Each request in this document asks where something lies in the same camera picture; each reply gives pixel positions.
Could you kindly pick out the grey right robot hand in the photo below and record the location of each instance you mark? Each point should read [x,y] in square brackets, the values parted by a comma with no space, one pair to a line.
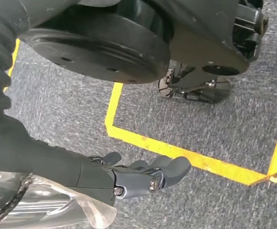
[57,167]

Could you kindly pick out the yellow floor tape square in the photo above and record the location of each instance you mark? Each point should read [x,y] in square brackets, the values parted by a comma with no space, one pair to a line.
[212,164]

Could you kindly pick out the silver robot body shell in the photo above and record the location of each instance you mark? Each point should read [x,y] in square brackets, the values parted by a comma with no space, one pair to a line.
[45,205]

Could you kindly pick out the yellow floor tape strip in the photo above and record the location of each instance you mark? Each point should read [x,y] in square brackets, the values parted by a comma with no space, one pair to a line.
[14,57]

